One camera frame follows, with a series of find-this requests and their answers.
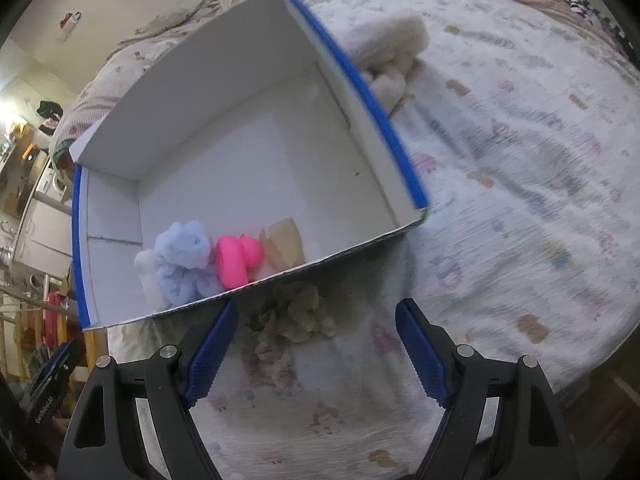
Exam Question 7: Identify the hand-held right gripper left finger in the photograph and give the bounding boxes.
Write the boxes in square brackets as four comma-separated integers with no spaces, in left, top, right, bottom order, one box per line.
[56,299,240,480]

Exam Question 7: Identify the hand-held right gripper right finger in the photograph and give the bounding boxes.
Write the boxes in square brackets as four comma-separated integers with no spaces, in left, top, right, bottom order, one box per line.
[395,298,576,480]

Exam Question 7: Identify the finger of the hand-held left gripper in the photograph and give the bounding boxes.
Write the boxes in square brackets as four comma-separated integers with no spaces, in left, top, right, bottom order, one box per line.
[27,339,77,397]

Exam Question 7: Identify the beige plush toy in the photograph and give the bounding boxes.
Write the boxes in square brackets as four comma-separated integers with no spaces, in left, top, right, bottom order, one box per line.
[242,281,338,376]

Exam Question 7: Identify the pink plush toy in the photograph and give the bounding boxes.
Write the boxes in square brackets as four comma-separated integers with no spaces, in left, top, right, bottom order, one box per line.
[215,234,263,290]

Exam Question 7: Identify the white plush item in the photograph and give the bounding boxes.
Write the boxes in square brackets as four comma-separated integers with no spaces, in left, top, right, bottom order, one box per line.
[134,250,173,311]

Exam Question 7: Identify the light blue plush toy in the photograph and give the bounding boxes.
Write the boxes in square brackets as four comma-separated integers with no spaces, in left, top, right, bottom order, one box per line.
[154,220,222,308]

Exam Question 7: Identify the blue and white cardboard box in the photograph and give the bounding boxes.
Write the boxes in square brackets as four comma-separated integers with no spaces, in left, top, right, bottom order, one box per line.
[70,0,433,331]

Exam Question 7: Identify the wooden rack with red items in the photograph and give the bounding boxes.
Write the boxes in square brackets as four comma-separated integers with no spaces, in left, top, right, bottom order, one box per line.
[0,275,86,381]

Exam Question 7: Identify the white kitchen base cabinets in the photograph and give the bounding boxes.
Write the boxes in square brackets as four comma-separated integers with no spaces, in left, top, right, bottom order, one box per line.
[10,200,73,271]

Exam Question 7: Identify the white washing machine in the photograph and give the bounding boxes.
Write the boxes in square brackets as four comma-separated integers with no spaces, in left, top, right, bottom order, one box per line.
[32,165,71,206]

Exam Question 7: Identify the dark hanging clothes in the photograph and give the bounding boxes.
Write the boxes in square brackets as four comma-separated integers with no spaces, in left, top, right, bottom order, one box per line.
[37,101,65,133]

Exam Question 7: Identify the white fluffy plush toy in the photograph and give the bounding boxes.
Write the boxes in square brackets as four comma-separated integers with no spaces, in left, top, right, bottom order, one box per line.
[347,14,431,113]

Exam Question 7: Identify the black and white striped cloth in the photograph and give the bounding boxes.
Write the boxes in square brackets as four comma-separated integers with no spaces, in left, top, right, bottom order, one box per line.
[530,0,636,46]

